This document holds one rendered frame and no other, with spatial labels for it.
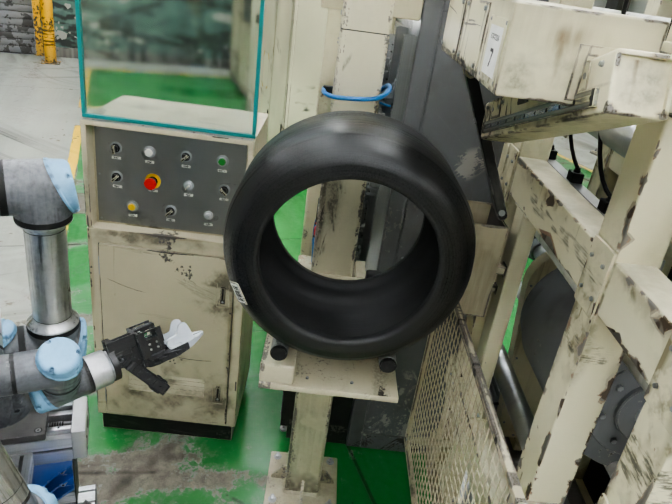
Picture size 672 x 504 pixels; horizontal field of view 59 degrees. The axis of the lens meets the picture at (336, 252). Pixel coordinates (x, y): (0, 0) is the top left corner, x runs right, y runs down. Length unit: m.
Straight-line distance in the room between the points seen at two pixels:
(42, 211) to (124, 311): 1.00
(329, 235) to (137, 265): 0.75
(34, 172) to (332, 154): 0.60
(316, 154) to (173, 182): 0.90
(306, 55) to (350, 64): 3.41
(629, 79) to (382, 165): 0.51
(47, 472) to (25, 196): 0.72
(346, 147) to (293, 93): 3.80
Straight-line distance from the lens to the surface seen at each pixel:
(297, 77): 5.03
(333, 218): 1.73
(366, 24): 1.61
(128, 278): 2.22
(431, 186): 1.29
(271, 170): 1.29
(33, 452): 1.74
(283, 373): 1.56
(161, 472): 2.48
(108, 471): 2.51
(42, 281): 1.46
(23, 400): 1.66
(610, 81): 0.98
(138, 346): 1.32
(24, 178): 1.34
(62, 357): 1.18
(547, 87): 1.05
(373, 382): 1.64
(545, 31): 1.04
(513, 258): 1.79
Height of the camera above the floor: 1.79
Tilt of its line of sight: 26 degrees down
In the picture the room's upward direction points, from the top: 8 degrees clockwise
